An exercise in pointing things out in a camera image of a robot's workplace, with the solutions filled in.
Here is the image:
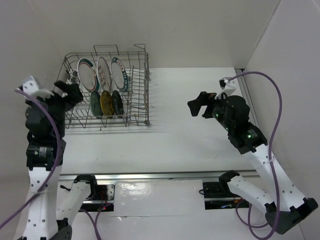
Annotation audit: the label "blue white patterned plate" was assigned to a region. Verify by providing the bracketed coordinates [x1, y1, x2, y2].
[89, 91, 103, 118]

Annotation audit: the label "white plate red characters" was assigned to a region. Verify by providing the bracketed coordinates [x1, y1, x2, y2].
[96, 56, 111, 91]

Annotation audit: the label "silver aluminium side rail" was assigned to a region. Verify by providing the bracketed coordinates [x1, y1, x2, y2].
[237, 76, 259, 128]

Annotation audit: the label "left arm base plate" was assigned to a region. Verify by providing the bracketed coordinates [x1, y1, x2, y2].
[59, 181, 116, 213]

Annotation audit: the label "black round plate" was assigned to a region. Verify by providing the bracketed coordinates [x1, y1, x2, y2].
[111, 90, 124, 119]

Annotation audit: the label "white plate teal red rim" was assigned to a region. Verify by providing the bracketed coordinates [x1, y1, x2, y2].
[77, 58, 99, 92]

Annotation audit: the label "white plate teal lettered rim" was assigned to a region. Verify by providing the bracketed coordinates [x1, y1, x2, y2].
[110, 57, 129, 93]

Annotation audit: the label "yellow patterned plate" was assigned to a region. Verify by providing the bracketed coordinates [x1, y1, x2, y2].
[100, 90, 114, 119]

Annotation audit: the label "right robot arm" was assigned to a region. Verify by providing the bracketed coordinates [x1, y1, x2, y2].
[187, 91, 319, 235]

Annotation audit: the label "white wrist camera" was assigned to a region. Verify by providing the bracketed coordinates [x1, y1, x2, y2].
[18, 75, 54, 100]
[214, 77, 237, 100]

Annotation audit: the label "grey wire dish rack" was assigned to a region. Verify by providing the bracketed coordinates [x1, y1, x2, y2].
[57, 44, 150, 130]

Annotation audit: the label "silver aluminium front rail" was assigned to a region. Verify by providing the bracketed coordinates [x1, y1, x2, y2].
[57, 169, 261, 183]

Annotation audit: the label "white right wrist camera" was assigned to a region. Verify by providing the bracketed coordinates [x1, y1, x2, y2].
[214, 77, 237, 100]

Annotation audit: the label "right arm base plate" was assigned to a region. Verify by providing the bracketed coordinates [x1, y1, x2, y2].
[198, 182, 249, 210]

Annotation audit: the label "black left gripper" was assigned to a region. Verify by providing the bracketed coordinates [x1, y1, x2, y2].
[26, 79, 84, 136]

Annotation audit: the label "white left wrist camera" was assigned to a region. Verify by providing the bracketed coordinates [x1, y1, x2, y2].
[18, 75, 54, 100]

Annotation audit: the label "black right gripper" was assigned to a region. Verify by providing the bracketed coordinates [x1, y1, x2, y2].
[187, 90, 234, 131]

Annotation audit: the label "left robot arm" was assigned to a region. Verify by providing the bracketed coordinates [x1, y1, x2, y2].
[16, 76, 99, 240]

